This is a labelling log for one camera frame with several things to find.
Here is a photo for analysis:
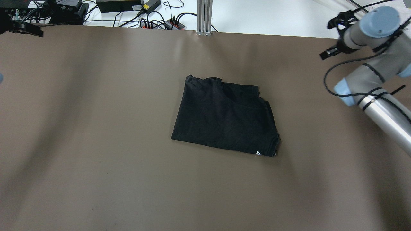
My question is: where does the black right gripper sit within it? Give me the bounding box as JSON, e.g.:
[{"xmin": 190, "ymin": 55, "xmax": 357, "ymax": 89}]
[{"xmin": 319, "ymin": 38, "xmax": 348, "ymax": 60}]

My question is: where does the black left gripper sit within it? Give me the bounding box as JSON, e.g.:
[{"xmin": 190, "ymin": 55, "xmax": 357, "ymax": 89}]
[{"xmin": 0, "ymin": 18, "xmax": 44, "ymax": 38}]

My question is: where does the black t-shirt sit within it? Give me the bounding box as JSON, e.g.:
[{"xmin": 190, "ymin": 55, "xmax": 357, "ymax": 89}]
[{"xmin": 171, "ymin": 75, "xmax": 280, "ymax": 157}]

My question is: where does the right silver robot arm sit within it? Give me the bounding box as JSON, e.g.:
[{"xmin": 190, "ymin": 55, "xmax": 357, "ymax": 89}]
[{"xmin": 320, "ymin": 6, "xmax": 411, "ymax": 155}]

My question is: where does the black power adapter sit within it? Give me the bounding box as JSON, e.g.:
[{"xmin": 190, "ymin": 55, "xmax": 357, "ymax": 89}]
[{"xmin": 96, "ymin": 0, "xmax": 143, "ymax": 13}]

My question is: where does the red black power strip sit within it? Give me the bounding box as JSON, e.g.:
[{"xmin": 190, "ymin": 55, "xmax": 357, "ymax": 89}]
[{"xmin": 137, "ymin": 19, "xmax": 186, "ymax": 30}]

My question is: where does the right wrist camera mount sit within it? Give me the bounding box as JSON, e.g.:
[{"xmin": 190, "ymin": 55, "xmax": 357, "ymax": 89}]
[{"xmin": 327, "ymin": 10, "xmax": 359, "ymax": 31}]

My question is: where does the aluminium frame profile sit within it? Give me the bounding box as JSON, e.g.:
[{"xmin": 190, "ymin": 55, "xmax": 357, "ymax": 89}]
[{"xmin": 196, "ymin": 0, "xmax": 213, "ymax": 36}]

